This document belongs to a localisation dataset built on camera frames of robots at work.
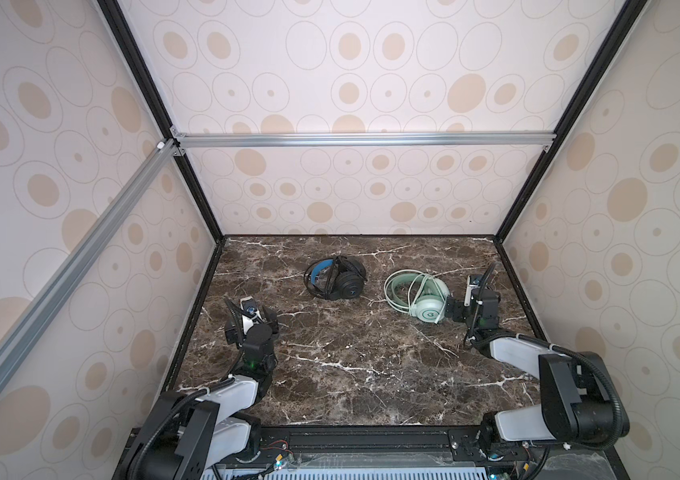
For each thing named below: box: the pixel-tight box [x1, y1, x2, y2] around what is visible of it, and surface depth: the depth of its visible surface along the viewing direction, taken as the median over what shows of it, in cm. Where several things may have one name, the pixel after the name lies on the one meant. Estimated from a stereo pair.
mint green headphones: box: [390, 272, 450, 323], surface depth 95 cm
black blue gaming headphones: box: [304, 256, 368, 300], surface depth 102 cm
